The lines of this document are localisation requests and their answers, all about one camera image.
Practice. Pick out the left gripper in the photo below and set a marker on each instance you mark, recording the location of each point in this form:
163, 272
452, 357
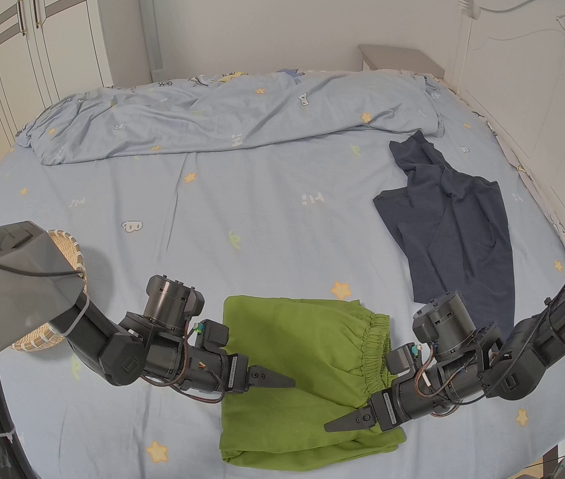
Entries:
212, 372

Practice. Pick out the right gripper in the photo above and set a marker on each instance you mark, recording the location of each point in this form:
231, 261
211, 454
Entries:
412, 399

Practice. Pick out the green shorts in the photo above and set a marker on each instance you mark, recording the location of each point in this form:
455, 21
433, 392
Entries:
302, 337

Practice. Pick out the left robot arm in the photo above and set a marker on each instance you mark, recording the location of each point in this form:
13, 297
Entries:
23, 292

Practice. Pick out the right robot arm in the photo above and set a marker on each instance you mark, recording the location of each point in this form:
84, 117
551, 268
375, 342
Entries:
522, 362

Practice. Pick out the round woven basket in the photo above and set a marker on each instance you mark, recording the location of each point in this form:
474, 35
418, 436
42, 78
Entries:
38, 342

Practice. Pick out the dark blue garment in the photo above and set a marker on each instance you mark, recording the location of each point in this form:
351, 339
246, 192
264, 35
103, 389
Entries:
462, 227

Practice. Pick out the bed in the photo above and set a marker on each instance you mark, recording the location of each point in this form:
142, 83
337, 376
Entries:
282, 192

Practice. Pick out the pale blue quilt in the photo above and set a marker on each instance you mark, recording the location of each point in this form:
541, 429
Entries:
212, 112

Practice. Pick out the grey bedside table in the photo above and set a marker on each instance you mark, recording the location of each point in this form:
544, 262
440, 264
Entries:
397, 57

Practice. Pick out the white wardrobe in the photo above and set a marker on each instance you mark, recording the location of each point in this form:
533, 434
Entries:
63, 28

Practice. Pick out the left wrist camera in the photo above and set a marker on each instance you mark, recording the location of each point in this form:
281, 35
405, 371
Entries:
215, 335

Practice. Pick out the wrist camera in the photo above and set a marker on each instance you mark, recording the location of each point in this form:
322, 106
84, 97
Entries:
215, 335
402, 360

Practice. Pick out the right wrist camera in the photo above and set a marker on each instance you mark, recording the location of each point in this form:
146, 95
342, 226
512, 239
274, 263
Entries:
402, 360

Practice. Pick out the pale wall pipe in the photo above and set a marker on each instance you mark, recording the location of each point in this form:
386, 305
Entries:
150, 18

